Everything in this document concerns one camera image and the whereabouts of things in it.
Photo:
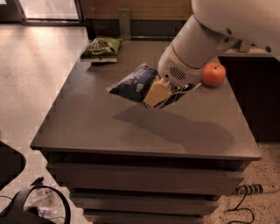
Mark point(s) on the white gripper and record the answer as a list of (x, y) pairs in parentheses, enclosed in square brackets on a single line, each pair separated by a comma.
[(172, 67)]

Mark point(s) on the blue chip bag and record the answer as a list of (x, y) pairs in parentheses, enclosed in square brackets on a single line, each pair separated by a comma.
[(136, 85)]

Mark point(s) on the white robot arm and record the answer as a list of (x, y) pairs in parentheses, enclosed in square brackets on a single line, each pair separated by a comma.
[(213, 28)]

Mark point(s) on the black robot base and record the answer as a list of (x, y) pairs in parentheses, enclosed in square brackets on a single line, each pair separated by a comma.
[(12, 163)]

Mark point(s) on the green jalapeno chip bag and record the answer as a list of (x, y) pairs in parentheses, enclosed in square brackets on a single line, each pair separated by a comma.
[(102, 49)]

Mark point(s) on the red apple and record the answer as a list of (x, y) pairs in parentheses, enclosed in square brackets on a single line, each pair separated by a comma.
[(213, 74)]

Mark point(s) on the grey drawer cabinet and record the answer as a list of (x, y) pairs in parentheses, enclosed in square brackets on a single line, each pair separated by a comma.
[(126, 164)]

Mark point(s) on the white power strip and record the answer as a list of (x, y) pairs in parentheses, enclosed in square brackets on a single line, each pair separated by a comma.
[(255, 189)]

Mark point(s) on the wooden wall counter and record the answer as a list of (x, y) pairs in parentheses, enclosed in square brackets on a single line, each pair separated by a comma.
[(144, 10)]

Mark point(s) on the grey metal wall bracket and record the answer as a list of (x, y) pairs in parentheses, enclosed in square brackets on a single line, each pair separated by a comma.
[(243, 46), (124, 23)]

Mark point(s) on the black curved cable hoop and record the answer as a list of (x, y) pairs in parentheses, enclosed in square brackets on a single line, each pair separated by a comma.
[(24, 211)]

